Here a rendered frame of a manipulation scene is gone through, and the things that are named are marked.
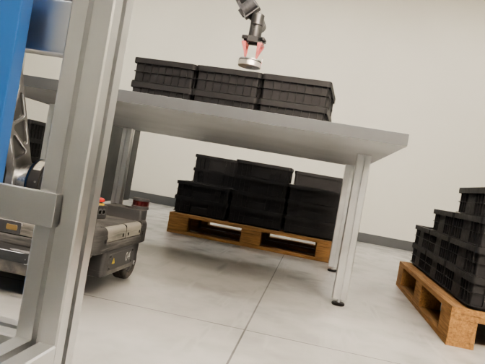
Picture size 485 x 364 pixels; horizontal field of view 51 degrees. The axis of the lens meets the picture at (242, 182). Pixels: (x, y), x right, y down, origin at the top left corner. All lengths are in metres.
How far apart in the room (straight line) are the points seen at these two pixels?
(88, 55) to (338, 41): 5.47
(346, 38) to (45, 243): 5.54
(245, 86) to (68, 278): 1.84
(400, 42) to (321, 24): 0.88
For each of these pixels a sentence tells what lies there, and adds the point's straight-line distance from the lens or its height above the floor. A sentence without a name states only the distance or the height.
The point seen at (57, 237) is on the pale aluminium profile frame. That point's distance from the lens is 0.48.
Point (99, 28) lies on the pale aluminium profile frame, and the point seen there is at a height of 0.58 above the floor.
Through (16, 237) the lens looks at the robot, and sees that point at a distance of 1.66.
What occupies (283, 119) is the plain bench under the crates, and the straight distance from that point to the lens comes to 1.68.
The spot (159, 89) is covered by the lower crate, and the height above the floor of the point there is 0.80.
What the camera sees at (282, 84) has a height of 0.89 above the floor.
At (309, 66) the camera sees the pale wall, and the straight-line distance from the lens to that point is 5.82.
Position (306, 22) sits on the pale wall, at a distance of 5.96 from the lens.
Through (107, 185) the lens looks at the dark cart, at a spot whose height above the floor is 0.23.
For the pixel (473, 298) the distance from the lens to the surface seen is 2.08.
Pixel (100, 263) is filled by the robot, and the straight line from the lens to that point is 1.73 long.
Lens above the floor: 0.48
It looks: 1 degrees down
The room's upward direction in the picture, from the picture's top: 10 degrees clockwise
